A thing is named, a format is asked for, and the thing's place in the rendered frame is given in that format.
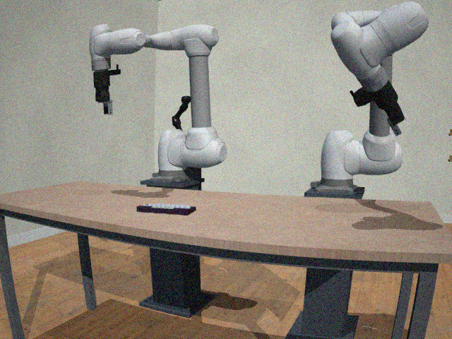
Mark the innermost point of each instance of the dark purple keyboard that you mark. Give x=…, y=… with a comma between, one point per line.
x=168, y=209

